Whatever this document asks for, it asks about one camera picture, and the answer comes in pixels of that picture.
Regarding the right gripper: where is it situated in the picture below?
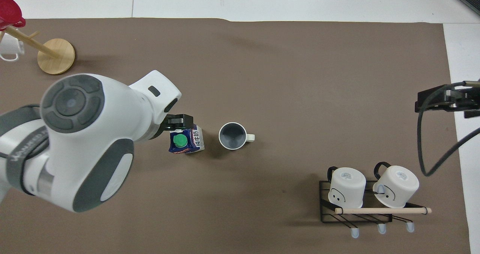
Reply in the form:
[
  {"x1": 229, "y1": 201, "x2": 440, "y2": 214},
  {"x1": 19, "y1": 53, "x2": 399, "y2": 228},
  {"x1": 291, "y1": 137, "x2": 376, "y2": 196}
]
[{"x1": 445, "y1": 87, "x2": 480, "y2": 119}]

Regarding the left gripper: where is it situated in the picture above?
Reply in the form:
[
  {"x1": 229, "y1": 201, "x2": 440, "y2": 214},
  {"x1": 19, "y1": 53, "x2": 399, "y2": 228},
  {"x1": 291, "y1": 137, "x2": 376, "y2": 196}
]
[{"x1": 162, "y1": 114, "x2": 188, "y2": 133}]

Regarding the blue white milk carton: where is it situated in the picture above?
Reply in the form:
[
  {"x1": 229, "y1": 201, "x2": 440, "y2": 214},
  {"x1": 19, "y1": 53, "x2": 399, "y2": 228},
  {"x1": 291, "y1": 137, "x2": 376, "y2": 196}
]
[{"x1": 168, "y1": 125, "x2": 206, "y2": 155}]

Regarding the white cup grey inside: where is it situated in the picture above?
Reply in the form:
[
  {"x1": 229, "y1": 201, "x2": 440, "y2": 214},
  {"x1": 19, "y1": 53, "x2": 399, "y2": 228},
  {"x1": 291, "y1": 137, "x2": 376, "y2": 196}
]
[{"x1": 218, "y1": 122, "x2": 256, "y2": 150}]

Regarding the red cup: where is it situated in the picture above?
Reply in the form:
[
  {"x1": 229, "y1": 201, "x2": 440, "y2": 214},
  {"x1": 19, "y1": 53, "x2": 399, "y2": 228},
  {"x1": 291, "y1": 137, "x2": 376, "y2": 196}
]
[{"x1": 0, "y1": 0, "x2": 26, "y2": 30}]

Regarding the wooden mug tree stand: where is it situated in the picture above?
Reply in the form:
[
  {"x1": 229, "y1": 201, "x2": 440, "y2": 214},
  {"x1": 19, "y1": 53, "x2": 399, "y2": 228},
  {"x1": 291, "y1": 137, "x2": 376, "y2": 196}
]
[{"x1": 0, "y1": 24, "x2": 76, "y2": 75}]

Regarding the wooden dowel rod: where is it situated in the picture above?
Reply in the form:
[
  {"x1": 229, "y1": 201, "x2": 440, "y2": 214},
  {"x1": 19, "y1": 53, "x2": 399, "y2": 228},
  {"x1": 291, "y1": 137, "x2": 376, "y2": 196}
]
[{"x1": 334, "y1": 207, "x2": 432, "y2": 215}]

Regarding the white mug smiling face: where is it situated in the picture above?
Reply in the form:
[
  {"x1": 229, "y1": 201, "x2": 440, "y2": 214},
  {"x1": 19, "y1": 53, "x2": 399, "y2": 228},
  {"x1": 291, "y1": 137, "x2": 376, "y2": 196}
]
[{"x1": 327, "y1": 166, "x2": 367, "y2": 209}]

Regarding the white translucent mug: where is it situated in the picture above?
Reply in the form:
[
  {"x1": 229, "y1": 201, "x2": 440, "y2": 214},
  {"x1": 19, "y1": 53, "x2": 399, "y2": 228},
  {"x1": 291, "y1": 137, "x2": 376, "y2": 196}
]
[{"x1": 0, "y1": 33, "x2": 25, "y2": 62}]

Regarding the black cable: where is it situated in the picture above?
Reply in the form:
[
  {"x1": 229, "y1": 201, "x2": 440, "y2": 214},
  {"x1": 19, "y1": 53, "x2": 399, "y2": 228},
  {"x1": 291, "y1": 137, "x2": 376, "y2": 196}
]
[{"x1": 417, "y1": 81, "x2": 480, "y2": 177}]

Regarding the white mug black handle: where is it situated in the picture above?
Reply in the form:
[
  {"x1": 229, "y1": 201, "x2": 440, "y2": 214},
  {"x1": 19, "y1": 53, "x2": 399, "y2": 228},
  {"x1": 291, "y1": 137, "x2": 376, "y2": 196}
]
[{"x1": 372, "y1": 161, "x2": 420, "y2": 209}]

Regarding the black wire rack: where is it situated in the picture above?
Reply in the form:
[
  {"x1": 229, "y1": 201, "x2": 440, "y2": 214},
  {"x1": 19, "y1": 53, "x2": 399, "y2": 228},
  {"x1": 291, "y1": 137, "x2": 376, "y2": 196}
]
[{"x1": 319, "y1": 180, "x2": 416, "y2": 239}]

